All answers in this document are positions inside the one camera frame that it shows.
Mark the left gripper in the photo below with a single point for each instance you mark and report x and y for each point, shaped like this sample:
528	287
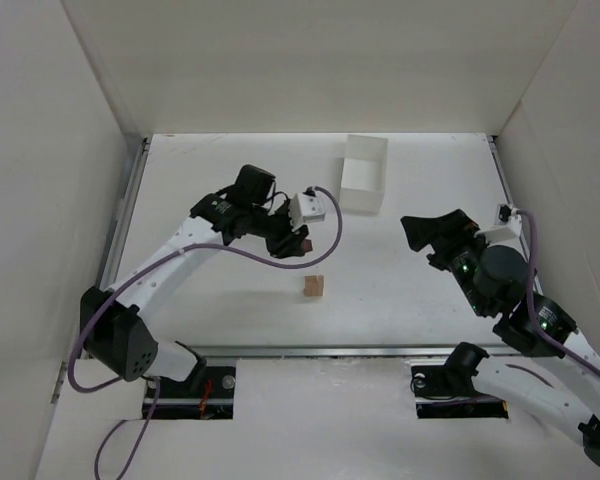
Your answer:
282	232

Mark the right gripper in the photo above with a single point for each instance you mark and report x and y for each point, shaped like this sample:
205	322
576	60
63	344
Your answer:
452	235

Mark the light wood block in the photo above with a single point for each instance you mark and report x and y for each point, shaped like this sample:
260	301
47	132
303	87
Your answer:
314	286

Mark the white perforated box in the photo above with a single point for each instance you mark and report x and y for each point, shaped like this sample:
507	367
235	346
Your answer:
363	178

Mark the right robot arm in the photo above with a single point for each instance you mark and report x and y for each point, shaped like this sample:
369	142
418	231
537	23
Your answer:
495	270

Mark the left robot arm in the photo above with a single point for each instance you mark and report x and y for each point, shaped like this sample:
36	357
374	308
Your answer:
116	322

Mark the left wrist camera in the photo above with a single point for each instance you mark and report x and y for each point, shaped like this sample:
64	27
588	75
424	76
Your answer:
305	208

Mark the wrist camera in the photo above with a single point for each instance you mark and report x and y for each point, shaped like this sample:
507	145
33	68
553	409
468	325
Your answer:
305	208
507	225

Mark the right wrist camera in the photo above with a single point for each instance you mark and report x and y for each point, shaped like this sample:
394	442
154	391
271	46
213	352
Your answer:
507	225

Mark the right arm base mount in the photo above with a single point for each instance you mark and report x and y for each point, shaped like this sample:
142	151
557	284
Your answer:
444	393

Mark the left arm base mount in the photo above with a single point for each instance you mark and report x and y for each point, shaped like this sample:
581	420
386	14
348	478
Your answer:
210	396

